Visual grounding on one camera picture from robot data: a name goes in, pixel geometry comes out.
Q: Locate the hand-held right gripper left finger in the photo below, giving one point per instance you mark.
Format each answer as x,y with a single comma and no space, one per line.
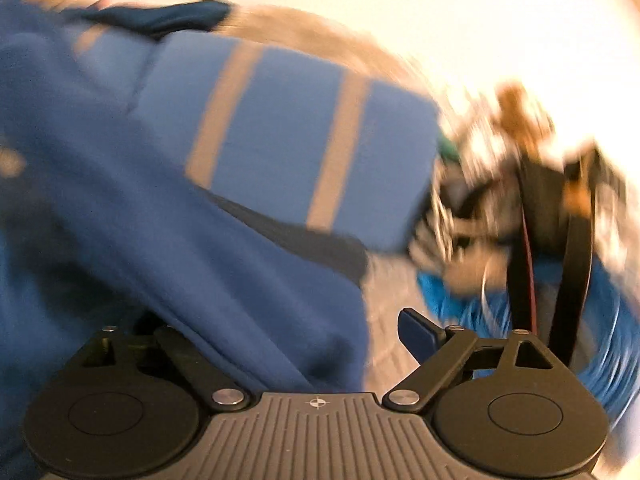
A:
185,360

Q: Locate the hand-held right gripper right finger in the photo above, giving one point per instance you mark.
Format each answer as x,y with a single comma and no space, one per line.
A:
417,335

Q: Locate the blue fleece jacket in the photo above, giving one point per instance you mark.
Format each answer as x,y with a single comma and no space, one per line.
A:
125,235

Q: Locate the beige plush toy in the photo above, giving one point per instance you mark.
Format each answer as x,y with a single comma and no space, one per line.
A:
470,275

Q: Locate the striped canvas tote bag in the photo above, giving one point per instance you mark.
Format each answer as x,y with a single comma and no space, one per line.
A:
430,250

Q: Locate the small green cloth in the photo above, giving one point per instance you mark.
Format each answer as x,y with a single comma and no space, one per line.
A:
447,147

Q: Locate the blue cushion with beige stripes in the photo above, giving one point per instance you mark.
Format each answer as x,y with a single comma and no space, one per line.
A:
280,135
130,45

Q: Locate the brown teddy bear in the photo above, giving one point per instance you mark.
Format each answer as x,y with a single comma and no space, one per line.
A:
515,110

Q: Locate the floral sofa cover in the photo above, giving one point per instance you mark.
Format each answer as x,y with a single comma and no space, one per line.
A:
310,25

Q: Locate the dark blue garment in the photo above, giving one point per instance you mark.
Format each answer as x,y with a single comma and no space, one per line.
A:
165,15

